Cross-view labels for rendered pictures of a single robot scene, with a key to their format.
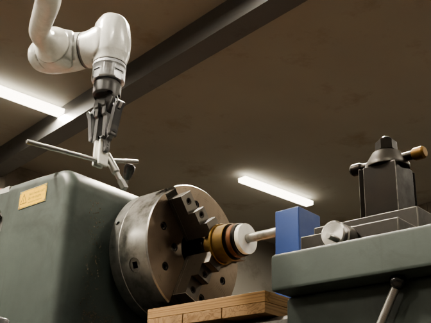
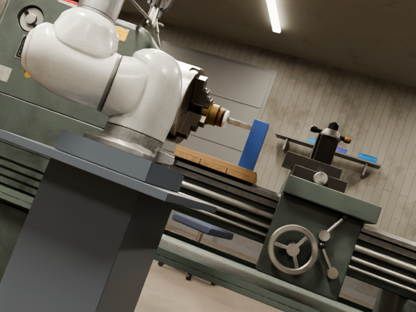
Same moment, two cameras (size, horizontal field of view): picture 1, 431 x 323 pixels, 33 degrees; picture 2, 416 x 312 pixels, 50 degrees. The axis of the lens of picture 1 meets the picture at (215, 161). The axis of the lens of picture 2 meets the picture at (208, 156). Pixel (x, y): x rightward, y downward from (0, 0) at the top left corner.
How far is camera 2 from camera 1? 0.92 m
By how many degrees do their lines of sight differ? 37
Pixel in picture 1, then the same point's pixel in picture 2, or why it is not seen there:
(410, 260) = (358, 214)
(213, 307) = (221, 164)
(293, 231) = (261, 135)
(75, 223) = not seen: hidden behind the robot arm
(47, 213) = (125, 52)
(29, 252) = not seen: hidden behind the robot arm
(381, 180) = (328, 145)
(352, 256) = (332, 197)
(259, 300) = (251, 176)
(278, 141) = not seen: outside the picture
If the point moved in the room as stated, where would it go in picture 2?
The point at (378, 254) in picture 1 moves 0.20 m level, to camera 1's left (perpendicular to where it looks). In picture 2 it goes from (345, 204) to (303, 185)
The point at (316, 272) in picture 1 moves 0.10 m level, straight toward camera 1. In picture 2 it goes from (311, 195) to (332, 200)
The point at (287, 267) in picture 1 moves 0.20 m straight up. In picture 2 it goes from (296, 185) to (317, 126)
